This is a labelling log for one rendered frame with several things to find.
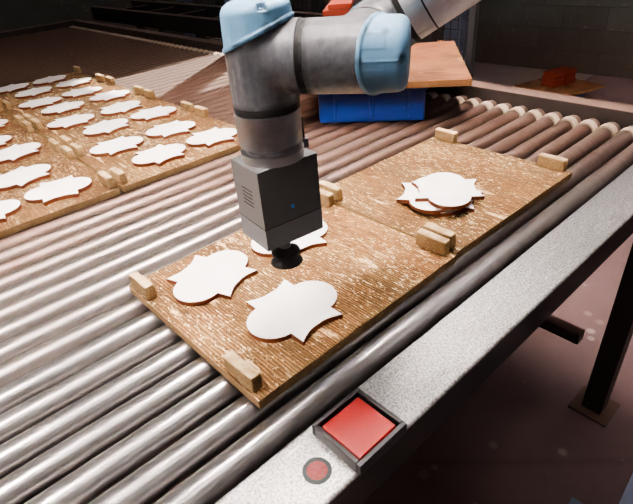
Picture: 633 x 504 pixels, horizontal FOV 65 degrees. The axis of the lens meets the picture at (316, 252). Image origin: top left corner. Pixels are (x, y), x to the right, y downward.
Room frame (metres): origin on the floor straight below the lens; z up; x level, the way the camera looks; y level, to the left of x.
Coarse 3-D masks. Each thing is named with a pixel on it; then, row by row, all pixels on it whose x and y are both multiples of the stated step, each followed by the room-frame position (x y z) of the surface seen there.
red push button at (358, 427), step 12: (348, 408) 0.39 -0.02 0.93; (360, 408) 0.38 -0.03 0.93; (372, 408) 0.38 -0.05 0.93; (336, 420) 0.37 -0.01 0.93; (348, 420) 0.37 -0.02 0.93; (360, 420) 0.37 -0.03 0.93; (372, 420) 0.37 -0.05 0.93; (384, 420) 0.37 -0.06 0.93; (336, 432) 0.36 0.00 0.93; (348, 432) 0.35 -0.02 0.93; (360, 432) 0.35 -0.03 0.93; (372, 432) 0.35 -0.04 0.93; (384, 432) 0.35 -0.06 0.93; (348, 444) 0.34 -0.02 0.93; (360, 444) 0.34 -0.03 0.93; (372, 444) 0.34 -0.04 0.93; (360, 456) 0.32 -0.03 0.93
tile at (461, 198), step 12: (432, 180) 0.90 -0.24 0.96; (444, 180) 0.89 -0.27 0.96; (456, 180) 0.89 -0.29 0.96; (468, 180) 0.89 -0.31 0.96; (420, 192) 0.85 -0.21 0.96; (432, 192) 0.85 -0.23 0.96; (444, 192) 0.84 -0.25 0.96; (456, 192) 0.84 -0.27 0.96; (468, 192) 0.83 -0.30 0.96; (432, 204) 0.81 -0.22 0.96; (444, 204) 0.80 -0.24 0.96; (456, 204) 0.79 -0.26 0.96; (468, 204) 0.80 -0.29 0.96
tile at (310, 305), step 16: (288, 288) 0.61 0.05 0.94; (304, 288) 0.60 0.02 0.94; (320, 288) 0.60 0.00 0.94; (256, 304) 0.58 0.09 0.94; (272, 304) 0.57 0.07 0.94; (288, 304) 0.57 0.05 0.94; (304, 304) 0.57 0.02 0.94; (320, 304) 0.56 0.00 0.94; (256, 320) 0.54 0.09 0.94; (272, 320) 0.54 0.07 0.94; (288, 320) 0.53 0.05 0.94; (304, 320) 0.53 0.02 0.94; (320, 320) 0.53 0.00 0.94; (256, 336) 0.51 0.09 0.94; (272, 336) 0.50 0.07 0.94; (288, 336) 0.51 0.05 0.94; (304, 336) 0.50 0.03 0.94
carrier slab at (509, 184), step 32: (384, 160) 1.08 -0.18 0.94; (416, 160) 1.06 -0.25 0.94; (448, 160) 1.05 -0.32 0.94; (480, 160) 1.03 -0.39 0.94; (512, 160) 1.02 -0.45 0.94; (352, 192) 0.93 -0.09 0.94; (384, 192) 0.92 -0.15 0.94; (512, 192) 0.87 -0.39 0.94; (544, 192) 0.86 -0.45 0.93; (384, 224) 0.79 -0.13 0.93; (416, 224) 0.78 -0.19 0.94; (448, 224) 0.77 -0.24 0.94; (480, 224) 0.76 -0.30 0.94
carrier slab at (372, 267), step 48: (240, 240) 0.78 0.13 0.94; (336, 240) 0.75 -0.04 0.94; (384, 240) 0.73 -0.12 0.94; (240, 288) 0.63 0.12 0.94; (336, 288) 0.61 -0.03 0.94; (384, 288) 0.60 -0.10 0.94; (192, 336) 0.53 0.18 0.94; (240, 336) 0.52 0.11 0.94; (336, 336) 0.50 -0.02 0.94; (240, 384) 0.43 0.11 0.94; (288, 384) 0.43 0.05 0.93
